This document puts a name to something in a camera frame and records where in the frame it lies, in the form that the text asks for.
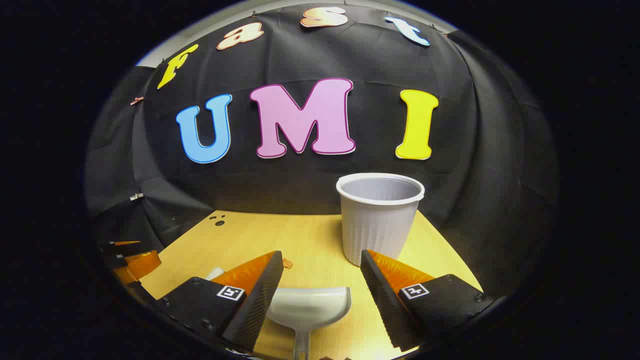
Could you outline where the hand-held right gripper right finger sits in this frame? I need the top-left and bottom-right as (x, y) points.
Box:
(360, 249), (496, 352)

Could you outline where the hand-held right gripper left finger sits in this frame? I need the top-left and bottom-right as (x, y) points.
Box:
(157, 251), (284, 352)

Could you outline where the white plastic dustpan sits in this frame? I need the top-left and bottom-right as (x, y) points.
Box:
(266, 286), (352, 360)

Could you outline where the white ribbed garbage bin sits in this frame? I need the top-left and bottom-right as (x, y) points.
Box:
(336, 173), (426, 267)

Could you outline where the wooden desktop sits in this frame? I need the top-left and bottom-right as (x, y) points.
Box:
(140, 210), (483, 360)

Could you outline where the black backdrop cloth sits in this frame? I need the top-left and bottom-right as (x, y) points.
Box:
(85, 2), (558, 296)

